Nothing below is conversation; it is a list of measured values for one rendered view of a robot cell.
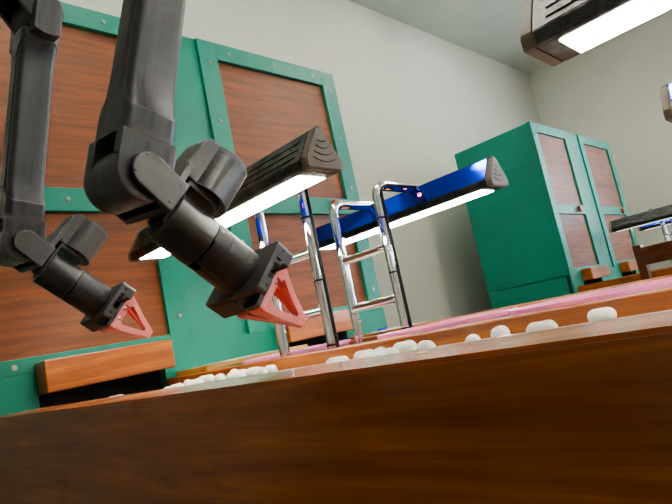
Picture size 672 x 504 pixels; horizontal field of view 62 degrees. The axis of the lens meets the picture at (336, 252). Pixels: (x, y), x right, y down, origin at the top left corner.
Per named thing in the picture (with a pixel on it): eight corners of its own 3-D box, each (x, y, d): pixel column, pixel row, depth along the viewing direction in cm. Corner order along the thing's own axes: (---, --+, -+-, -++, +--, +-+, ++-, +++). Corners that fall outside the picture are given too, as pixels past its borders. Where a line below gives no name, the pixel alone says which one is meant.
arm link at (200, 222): (130, 236, 57) (155, 221, 52) (164, 188, 60) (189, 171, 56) (184, 275, 60) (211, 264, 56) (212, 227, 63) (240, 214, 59)
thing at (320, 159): (308, 167, 83) (299, 121, 84) (128, 262, 125) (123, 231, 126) (345, 170, 89) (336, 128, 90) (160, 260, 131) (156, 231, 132)
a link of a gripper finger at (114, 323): (148, 322, 101) (104, 293, 97) (166, 316, 96) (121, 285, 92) (128, 355, 97) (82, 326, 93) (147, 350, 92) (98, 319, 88)
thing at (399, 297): (420, 369, 122) (377, 177, 129) (355, 377, 136) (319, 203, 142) (466, 354, 136) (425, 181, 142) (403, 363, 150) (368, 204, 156)
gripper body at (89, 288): (109, 299, 98) (72, 274, 94) (133, 287, 91) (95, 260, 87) (88, 330, 94) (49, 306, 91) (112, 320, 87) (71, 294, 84)
